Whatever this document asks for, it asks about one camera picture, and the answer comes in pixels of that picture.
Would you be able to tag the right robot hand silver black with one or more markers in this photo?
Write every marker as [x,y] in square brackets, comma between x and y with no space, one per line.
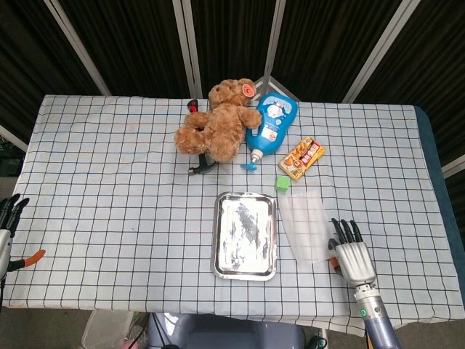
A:
[354,258]

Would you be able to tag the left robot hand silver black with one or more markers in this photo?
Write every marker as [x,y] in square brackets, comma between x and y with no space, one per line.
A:
[9,218]

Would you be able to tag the white paper sheet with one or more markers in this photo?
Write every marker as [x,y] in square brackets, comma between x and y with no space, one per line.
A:
[303,229]

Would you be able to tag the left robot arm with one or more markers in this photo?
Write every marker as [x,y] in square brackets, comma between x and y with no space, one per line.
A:
[2,287]

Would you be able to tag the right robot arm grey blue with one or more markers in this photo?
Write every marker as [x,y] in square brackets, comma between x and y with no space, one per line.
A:
[378,320]

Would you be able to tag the grey robot base body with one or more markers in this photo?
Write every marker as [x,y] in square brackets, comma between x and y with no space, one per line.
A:
[225,332]

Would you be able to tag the silver metal tray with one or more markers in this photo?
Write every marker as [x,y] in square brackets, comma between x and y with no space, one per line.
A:
[244,236]

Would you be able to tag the green cube block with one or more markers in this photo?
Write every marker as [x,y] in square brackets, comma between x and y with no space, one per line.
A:
[282,183]

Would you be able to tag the white black grid tablecloth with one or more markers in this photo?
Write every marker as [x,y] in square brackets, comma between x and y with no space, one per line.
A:
[109,181]

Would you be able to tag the yellow orange snack packet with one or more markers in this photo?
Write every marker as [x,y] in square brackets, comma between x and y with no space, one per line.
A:
[301,158]

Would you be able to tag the blue table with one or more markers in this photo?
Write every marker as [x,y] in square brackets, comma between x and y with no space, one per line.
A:
[437,163]

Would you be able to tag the clear plastic bin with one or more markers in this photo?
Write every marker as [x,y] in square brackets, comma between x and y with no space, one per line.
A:
[109,331]

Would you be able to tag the blue plastic squeeze bottle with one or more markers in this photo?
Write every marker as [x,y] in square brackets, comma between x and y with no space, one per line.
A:
[270,123]

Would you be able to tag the black claw hammer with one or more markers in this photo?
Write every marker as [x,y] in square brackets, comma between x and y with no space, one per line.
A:
[203,163]

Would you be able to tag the brown teddy bear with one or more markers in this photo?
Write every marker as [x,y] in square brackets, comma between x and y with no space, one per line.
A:
[218,127]

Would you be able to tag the dark folding screen white frame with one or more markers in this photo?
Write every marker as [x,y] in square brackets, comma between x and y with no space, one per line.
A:
[127,36]

